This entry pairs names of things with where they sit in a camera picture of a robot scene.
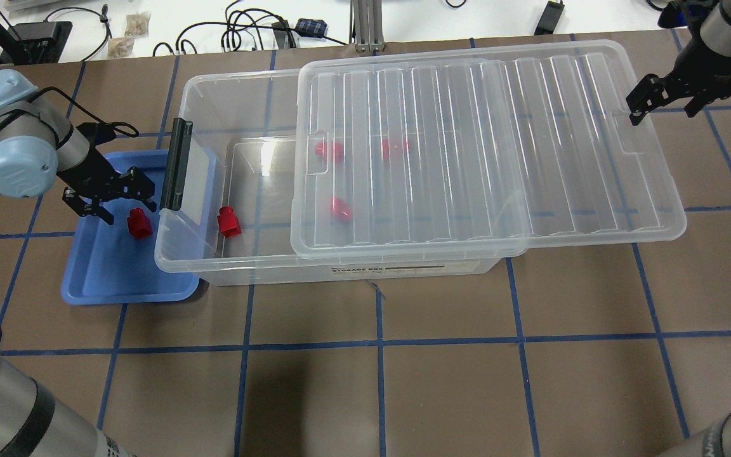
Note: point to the aluminium frame post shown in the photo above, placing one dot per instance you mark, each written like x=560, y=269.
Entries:
x=367, y=26

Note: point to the black box handle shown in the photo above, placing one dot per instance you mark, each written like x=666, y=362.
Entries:
x=173, y=186

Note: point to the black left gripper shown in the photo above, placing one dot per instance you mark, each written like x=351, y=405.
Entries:
x=91, y=170

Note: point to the red block box centre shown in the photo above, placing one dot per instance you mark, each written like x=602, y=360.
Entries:
x=340, y=210

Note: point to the blue plastic tray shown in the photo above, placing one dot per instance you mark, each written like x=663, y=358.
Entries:
x=109, y=266

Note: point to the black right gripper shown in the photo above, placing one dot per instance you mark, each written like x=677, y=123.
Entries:
x=699, y=71

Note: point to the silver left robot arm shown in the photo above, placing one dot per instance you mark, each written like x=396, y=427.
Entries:
x=39, y=145

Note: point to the clear plastic box lid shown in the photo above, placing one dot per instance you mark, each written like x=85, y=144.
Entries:
x=590, y=176

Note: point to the red block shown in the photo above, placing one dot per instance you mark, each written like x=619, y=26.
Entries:
x=138, y=224
x=228, y=223

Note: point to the bag of small parts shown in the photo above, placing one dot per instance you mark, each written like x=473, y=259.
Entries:
x=120, y=47
x=137, y=24

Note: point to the black power adapter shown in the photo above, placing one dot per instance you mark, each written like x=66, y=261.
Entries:
x=549, y=19

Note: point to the clear plastic storage box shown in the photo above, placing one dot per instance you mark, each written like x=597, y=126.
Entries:
x=238, y=190

